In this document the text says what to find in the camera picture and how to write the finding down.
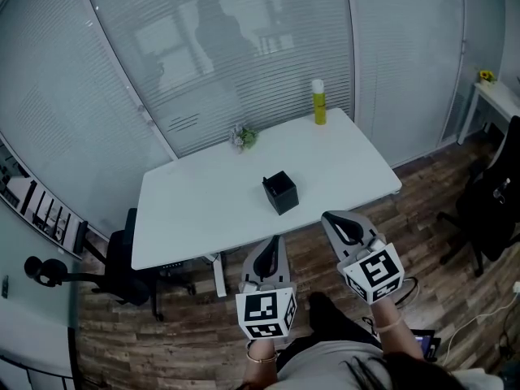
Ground black cube box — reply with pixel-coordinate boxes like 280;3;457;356
262;171;301;217

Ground person's grey shirt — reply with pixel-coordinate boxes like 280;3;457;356
270;341;501;390

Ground thin wrist bracelet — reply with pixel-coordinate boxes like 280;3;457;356
375;318;404;333
246;349;280;364

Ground thin left wrist bracelet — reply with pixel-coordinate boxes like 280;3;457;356
246;349;280;364

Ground black office chair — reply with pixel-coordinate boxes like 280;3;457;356
23;207;196;323
436;115;520;278

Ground white side table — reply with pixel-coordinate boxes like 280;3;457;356
457;80;520;145

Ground thin right wrist bracelet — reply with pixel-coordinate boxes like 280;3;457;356
375;318;404;333

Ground tablet with purple screen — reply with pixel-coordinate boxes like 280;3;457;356
409;329;442;361

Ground person's left forearm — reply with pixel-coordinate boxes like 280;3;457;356
243;338;281;388

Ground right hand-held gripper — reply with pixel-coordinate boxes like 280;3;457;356
320;210;406;305

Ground person's black trousers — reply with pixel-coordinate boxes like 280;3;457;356
275;292;383;373

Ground white standing desk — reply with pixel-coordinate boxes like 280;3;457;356
130;107;403;298

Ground small purple flower bunch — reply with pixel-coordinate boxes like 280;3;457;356
228;123;260;154

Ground black metal railing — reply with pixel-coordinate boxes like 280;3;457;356
0;152;89;255

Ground yellow spray can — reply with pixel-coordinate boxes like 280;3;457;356
311;78;328;126

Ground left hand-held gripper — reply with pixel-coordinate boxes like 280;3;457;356
235;235;298;340

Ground white power cable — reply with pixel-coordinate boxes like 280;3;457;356
440;297;517;365

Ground clear water bottle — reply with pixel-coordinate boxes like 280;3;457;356
492;177;512;202

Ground person's right forearm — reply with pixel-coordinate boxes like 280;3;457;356
371;298;426;361

